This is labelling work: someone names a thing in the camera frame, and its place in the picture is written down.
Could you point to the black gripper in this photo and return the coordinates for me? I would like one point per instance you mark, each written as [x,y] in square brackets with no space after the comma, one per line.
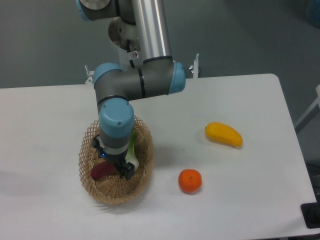
[115,156]

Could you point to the purple sweet potato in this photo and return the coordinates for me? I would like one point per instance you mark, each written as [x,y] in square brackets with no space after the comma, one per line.
[101,170]

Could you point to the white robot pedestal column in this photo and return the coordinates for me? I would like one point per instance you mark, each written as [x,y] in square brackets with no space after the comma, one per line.
[125,55]

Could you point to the white metal base frame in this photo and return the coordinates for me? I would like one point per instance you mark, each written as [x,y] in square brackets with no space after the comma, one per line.
[89,75]

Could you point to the yellow mango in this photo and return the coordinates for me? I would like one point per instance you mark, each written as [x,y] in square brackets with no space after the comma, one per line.
[224,134]

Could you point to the white bracket with knob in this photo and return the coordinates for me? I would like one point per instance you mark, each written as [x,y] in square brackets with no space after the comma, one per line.
[194,69]

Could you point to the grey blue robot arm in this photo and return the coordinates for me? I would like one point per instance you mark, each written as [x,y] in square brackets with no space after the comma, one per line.
[143,33]

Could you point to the orange tangerine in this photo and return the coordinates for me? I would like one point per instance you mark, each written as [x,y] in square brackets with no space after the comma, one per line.
[189,180]

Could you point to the black device at table edge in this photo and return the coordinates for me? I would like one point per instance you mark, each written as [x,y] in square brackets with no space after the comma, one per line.
[311,214]

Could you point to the green bok choy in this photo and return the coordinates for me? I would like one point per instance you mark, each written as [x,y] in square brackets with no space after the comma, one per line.
[131,156]

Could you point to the woven wicker basket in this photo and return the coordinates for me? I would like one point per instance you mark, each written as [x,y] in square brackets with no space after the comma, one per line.
[112,189]

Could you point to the white frame leg right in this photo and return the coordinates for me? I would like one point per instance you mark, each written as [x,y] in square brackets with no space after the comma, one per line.
[309,113]

